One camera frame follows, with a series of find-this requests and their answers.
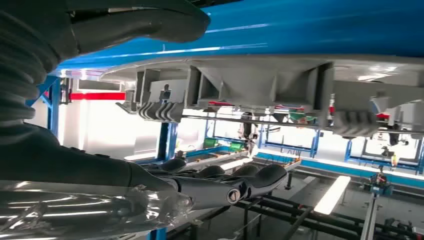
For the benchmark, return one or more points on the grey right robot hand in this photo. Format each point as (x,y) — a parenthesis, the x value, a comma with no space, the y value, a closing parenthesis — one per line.
(82,172)

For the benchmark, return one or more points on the black shelf roller rails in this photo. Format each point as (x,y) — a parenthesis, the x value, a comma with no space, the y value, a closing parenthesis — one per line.
(331,222)

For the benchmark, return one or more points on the blue metal shelf rack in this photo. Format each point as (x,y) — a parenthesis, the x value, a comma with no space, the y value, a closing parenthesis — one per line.
(298,26)

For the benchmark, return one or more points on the green plastic bin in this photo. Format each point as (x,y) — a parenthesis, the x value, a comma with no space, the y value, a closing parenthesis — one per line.
(211,142)
(236,146)

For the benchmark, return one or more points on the blue tube frame rack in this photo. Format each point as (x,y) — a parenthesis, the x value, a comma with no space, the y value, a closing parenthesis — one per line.
(381,160)
(288,145)

